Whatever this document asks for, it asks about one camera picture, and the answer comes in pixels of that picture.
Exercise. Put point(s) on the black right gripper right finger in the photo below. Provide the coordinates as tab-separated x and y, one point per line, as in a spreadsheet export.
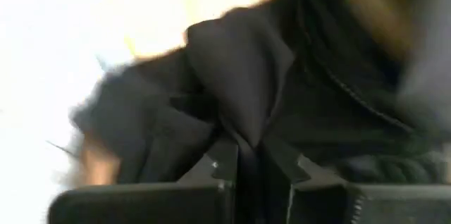
370	204

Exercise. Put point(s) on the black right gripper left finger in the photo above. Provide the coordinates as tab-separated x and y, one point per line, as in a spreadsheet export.
158	203

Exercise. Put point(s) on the dark grey garment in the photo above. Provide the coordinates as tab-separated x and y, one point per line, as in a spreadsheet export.
246	76

